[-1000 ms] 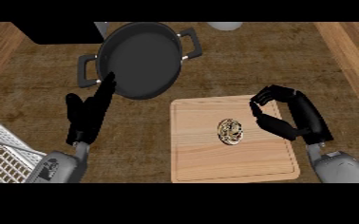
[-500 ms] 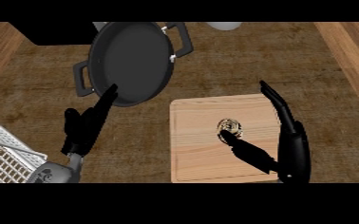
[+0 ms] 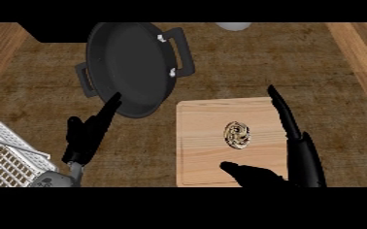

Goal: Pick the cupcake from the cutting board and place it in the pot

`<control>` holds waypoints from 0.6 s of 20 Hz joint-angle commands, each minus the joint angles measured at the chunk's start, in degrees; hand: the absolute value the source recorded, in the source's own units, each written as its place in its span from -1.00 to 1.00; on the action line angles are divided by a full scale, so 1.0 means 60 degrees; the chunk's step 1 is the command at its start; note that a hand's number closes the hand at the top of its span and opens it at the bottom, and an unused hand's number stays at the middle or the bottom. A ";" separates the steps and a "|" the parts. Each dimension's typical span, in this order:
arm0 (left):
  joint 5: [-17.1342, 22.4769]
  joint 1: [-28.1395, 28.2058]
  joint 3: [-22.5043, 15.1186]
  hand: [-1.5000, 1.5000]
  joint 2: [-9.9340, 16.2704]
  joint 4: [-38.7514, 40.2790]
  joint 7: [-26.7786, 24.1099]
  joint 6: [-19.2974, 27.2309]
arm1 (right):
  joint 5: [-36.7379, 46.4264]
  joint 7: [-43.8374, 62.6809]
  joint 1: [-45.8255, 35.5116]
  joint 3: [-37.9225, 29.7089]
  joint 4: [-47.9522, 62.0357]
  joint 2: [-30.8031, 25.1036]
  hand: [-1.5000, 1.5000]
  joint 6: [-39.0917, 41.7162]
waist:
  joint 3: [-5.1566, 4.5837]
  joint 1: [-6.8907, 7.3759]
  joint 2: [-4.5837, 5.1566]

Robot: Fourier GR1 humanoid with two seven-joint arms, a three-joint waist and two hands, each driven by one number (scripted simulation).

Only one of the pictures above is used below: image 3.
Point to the swirled brown cupcake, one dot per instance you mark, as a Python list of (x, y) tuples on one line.
[(237, 135)]

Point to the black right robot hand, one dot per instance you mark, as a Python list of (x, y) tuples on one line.
[(301, 161)]

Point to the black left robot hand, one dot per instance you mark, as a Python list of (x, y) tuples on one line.
[(86, 132)]

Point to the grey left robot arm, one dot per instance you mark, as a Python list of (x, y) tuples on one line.
[(58, 177)]

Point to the pale wooden cutting board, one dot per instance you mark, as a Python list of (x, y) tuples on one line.
[(224, 142)]

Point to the pale grey round object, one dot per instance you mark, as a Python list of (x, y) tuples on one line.
[(233, 26)]

